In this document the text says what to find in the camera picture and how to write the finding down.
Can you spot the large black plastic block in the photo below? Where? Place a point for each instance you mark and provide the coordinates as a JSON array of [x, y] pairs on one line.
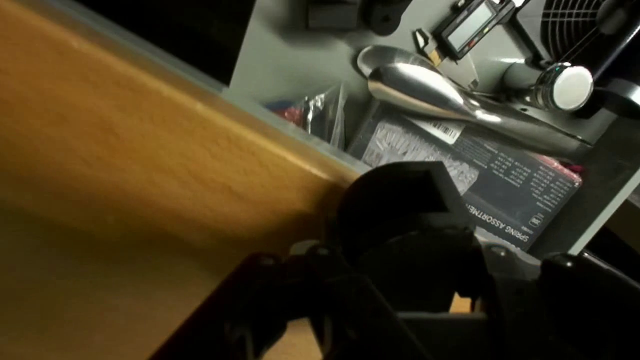
[[401, 201]]

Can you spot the black cylindrical tool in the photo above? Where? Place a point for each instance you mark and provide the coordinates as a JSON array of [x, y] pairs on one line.
[[621, 92]]

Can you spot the shiny metal spoon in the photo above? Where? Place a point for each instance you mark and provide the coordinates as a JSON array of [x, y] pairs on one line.
[[433, 92]]

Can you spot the round silver knob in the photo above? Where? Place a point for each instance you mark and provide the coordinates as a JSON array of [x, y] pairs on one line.
[[567, 86]]

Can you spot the Neiko spring assortment box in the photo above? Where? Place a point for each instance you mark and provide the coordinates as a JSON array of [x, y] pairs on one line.
[[507, 186]]

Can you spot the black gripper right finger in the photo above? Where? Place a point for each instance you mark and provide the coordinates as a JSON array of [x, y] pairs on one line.
[[573, 312]]

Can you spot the black cooling fan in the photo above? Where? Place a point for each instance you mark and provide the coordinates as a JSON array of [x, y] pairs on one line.
[[581, 26]]

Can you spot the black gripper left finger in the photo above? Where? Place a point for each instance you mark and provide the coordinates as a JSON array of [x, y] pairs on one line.
[[281, 312]]

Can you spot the wide tool drawer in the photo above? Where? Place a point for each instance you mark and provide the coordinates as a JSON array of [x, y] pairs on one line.
[[286, 53]]

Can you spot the small black plastic block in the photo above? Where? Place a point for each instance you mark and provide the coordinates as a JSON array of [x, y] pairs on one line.
[[386, 13]]

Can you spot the clear plastic parts bag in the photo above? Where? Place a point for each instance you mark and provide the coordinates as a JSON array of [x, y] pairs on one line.
[[312, 113]]

